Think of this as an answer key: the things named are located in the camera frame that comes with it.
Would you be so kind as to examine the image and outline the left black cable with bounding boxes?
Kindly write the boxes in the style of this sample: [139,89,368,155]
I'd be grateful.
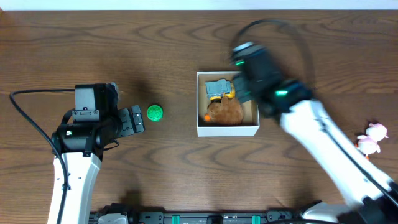
[9,88,76,224]

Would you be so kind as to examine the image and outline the black cable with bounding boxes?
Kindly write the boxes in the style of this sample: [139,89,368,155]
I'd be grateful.
[231,18,398,206]
[9,88,76,224]

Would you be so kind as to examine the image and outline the right black cable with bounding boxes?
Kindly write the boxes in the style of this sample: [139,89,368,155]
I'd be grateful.
[231,18,398,206]

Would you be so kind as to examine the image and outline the green round toy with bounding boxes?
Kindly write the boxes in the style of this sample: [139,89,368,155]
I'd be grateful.
[146,105,164,122]

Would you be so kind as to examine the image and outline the brown plush toy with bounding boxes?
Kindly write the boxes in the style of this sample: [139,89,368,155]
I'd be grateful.
[204,96,244,126]

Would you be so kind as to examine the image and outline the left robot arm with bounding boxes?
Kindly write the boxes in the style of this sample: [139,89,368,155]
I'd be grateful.
[47,105,145,223]

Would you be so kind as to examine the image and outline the white pink duck toy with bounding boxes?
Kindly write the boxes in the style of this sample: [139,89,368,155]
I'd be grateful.
[356,123,388,159]

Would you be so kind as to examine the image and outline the white cardboard box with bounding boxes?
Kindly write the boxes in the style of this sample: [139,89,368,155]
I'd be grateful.
[196,71,260,137]

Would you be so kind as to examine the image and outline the yellow grey toy truck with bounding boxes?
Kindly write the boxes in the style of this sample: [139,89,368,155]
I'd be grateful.
[205,78,236,101]

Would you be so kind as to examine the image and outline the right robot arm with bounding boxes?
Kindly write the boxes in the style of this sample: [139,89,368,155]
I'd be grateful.
[233,73,397,223]

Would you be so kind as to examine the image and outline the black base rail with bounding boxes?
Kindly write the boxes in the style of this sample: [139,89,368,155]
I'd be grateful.
[88,203,295,224]

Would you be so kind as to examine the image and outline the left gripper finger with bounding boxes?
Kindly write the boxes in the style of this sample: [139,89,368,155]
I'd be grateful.
[118,108,134,137]
[131,105,145,133]

